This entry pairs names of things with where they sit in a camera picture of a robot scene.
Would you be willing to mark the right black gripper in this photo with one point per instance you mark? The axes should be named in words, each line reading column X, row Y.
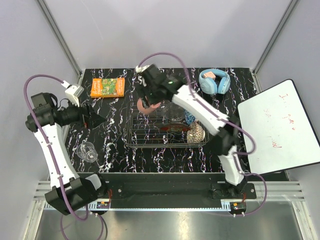
column 142, row 89

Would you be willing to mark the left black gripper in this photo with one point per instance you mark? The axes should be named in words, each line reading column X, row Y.
column 87, row 118

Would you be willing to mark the small pink cup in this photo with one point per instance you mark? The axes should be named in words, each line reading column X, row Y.
column 146, row 110

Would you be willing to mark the clear glass bowl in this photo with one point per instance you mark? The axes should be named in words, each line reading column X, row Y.
column 173, row 112

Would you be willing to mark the wire dish rack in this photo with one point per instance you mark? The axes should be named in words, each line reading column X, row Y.
column 143, row 131

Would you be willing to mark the blue triangle pattern bowl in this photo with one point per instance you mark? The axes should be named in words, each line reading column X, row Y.
column 189, row 118

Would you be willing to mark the beige patterned bowl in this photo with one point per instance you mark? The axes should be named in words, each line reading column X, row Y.
column 196, row 134

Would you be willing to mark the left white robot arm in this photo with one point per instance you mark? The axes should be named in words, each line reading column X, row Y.
column 50, row 137

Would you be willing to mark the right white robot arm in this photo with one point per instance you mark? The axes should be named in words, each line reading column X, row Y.
column 224, row 129

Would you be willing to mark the clear drinking glass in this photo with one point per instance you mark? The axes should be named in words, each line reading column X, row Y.
column 87, row 152

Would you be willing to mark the orange book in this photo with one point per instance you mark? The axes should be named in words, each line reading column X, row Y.
column 107, row 87

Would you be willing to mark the light blue headphones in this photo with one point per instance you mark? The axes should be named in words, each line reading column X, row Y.
column 219, row 85

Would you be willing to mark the pink cube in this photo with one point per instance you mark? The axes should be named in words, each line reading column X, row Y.
column 209, row 74

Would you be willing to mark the white whiteboard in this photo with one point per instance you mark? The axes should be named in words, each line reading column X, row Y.
column 279, row 124

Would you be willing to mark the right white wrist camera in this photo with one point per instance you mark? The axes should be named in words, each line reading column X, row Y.
column 142, row 70

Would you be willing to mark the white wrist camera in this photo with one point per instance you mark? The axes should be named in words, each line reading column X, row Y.
column 73, row 92
column 142, row 70

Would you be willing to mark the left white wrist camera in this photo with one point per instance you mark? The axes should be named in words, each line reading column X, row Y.
column 73, row 92

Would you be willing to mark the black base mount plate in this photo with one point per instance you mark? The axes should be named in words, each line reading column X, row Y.
column 133, row 188

